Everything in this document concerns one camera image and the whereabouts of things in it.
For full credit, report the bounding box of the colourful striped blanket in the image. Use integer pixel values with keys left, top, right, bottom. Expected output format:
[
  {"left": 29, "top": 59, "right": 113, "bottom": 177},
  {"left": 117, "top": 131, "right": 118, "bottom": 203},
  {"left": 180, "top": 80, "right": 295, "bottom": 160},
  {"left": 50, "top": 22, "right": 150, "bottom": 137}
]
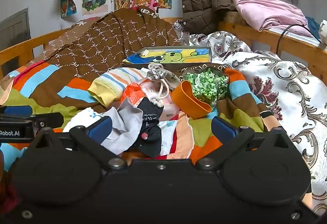
[{"left": 0, "top": 62, "right": 283, "bottom": 172}]

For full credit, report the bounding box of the striped sock with yellow cuff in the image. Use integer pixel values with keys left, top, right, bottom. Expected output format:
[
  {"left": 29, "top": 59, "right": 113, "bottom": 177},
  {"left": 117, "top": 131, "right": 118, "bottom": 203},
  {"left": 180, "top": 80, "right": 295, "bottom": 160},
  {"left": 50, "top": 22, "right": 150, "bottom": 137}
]
[{"left": 87, "top": 67, "right": 149, "bottom": 107}]

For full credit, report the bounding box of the orange and white plastic bag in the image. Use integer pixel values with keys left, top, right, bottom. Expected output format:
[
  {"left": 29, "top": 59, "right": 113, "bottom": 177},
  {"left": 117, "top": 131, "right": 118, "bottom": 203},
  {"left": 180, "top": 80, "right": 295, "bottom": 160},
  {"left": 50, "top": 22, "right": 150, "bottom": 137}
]
[{"left": 120, "top": 79, "right": 181, "bottom": 123}]

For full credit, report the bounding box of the grey door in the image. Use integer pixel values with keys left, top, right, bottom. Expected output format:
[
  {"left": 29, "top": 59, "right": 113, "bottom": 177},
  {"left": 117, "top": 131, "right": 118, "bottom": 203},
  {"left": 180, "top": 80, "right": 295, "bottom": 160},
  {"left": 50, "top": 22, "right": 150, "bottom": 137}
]
[{"left": 0, "top": 8, "right": 31, "bottom": 77}]

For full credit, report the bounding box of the orange silicone cup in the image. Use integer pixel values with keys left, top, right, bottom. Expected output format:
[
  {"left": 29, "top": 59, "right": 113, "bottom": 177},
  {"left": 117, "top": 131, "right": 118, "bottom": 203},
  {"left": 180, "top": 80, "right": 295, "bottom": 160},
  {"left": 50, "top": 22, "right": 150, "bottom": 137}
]
[{"left": 171, "top": 80, "right": 213, "bottom": 120}]

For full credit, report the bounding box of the pink blanket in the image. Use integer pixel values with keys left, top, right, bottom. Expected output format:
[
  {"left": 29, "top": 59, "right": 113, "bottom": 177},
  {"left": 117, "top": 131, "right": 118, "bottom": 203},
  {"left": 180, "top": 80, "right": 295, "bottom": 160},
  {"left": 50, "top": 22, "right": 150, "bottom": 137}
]
[{"left": 232, "top": 0, "right": 314, "bottom": 37}]

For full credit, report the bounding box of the metal tray with painted bottom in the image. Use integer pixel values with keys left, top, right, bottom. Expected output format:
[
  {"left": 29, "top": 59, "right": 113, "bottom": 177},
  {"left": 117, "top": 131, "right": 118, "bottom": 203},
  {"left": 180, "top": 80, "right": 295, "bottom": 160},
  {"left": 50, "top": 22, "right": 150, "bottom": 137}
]
[{"left": 123, "top": 46, "right": 213, "bottom": 65}]

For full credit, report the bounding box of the silver floral quilt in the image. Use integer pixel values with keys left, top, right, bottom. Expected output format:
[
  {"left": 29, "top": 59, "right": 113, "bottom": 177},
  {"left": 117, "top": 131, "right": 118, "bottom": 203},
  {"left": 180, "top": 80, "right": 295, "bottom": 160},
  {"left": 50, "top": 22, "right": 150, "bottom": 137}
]
[{"left": 173, "top": 19, "right": 327, "bottom": 215}]

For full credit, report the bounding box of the teal cloth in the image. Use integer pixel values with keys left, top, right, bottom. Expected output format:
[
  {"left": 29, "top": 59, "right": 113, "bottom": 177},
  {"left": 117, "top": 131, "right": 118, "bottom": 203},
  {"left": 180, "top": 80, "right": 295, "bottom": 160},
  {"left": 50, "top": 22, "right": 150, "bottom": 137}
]
[{"left": 305, "top": 16, "right": 320, "bottom": 38}]

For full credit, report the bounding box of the light grey cloth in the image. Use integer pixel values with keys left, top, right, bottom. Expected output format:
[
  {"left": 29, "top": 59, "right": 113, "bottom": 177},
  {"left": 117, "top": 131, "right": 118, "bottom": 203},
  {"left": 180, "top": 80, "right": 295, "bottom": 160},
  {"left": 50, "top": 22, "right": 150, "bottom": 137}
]
[{"left": 102, "top": 98, "right": 144, "bottom": 155}]

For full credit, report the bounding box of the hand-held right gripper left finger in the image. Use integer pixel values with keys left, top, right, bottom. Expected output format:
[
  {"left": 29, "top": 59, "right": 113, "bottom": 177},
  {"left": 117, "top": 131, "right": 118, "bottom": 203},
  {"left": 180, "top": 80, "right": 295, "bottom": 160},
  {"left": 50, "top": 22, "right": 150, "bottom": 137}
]
[{"left": 34, "top": 116, "right": 126, "bottom": 170}]

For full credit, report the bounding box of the black cable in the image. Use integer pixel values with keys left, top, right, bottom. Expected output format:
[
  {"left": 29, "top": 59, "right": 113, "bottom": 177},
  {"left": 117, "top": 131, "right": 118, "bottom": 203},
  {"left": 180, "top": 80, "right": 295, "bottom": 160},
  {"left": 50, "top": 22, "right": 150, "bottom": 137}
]
[{"left": 277, "top": 24, "right": 321, "bottom": 55}]

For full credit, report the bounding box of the grey drawstring pouch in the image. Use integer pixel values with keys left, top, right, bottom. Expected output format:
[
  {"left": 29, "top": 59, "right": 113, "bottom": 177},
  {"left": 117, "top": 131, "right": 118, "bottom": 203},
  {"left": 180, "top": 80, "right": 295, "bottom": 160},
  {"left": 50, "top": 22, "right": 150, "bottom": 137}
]
[{"left": 146, "top": 63, "right": 182, "bottom": 107}]

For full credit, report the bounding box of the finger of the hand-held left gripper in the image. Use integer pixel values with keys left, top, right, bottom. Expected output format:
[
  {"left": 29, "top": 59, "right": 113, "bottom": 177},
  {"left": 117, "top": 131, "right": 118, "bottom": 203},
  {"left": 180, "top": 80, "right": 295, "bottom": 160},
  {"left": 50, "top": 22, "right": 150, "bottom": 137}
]
[
  {"left": 0, "top": 106, "right": 33, "bottom": 116},
  {"left": 32, "top": 112, "right": 64, "bottom": 129}
]

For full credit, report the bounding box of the folded colourful paper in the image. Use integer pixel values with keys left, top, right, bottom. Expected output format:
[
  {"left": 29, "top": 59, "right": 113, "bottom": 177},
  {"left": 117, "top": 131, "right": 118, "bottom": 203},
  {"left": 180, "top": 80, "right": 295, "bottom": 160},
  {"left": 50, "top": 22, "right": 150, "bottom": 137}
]
[{"left": 52, "top": 0, "right": 77, "bottom": 18}]

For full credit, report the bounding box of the black sock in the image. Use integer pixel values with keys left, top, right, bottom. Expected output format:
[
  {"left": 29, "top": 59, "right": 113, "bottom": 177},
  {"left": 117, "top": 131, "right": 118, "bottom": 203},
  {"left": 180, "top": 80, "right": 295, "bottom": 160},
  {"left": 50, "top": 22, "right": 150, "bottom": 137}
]
[{"left": 127, "top": 97, "right": 164, "bottom": 158}]

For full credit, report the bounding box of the brown patterned blanket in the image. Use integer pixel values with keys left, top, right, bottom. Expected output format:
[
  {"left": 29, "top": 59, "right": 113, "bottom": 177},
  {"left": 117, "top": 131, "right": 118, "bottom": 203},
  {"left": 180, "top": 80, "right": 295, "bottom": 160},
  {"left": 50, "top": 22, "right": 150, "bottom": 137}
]
[{"left": 25, "top": 8, "right": 232, "bottom": 82}]

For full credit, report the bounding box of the wooden bed frame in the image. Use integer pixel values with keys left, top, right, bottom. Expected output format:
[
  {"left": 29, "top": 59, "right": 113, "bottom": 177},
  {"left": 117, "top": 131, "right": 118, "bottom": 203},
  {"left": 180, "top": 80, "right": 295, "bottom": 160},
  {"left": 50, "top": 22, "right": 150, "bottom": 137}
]
[{"left": 0, "top": 10, "right": 327, "bottom": 86}]

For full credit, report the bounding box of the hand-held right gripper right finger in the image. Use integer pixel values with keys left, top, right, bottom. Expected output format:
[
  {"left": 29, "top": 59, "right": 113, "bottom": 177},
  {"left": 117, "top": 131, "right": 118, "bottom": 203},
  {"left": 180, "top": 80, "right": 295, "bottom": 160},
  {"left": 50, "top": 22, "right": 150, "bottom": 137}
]
[{"left": 196, "top": 116, "right": 292, "bottom": 170}]

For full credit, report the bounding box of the clear bag of green stars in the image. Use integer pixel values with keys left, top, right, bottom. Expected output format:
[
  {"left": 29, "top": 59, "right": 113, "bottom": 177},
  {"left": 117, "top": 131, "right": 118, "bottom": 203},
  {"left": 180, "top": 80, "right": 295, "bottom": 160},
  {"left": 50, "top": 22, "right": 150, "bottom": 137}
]
[{"left": 182, "top": 67, "right": 230, "bottom": 109}]

